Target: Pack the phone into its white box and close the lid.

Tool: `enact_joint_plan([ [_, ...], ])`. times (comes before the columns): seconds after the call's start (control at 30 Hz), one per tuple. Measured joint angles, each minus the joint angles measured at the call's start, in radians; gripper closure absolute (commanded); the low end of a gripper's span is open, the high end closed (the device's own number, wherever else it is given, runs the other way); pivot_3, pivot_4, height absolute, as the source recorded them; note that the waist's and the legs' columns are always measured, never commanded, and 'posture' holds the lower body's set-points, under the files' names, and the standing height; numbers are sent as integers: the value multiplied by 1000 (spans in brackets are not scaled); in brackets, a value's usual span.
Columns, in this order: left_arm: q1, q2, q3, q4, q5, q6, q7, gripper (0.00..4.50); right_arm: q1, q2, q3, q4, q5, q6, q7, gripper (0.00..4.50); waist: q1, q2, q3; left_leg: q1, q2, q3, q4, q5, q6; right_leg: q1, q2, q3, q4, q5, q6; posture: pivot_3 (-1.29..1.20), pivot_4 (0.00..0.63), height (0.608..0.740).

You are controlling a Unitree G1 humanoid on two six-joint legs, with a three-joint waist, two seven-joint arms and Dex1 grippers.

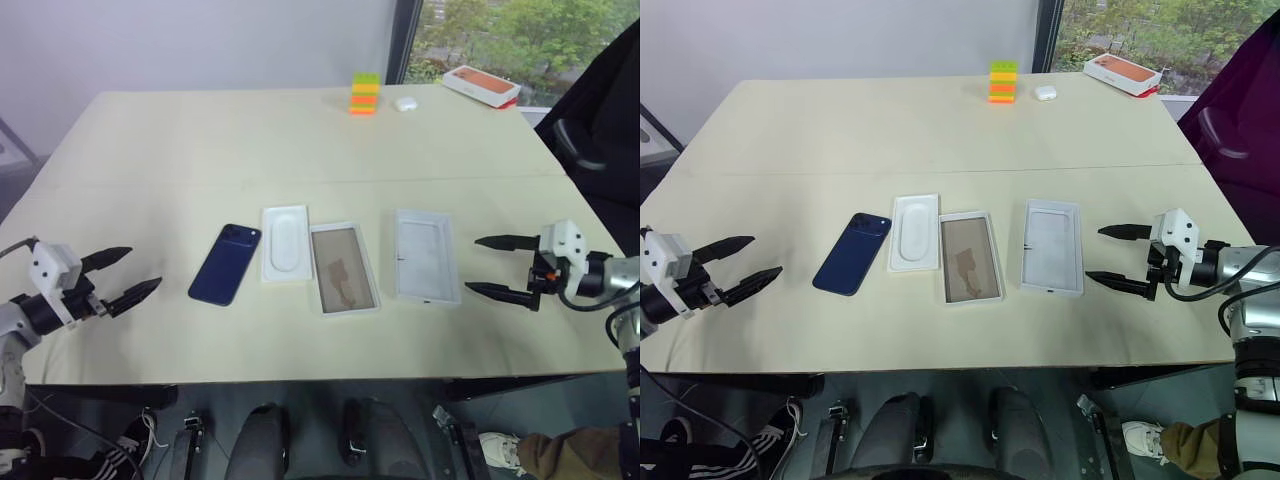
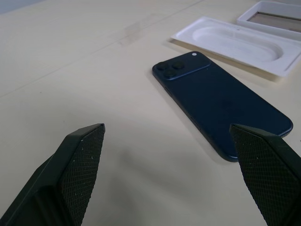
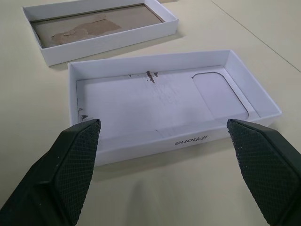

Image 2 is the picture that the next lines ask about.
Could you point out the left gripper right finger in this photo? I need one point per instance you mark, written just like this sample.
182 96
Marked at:
265 169

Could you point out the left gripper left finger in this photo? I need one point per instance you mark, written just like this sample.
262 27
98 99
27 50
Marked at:
80 164

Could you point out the dark blue smartphone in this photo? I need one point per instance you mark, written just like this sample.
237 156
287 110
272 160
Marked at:
211 99

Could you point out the white phone box lid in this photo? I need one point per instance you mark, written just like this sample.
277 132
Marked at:
249 17

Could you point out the white phone box tray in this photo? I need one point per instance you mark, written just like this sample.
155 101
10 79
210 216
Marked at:
185 33

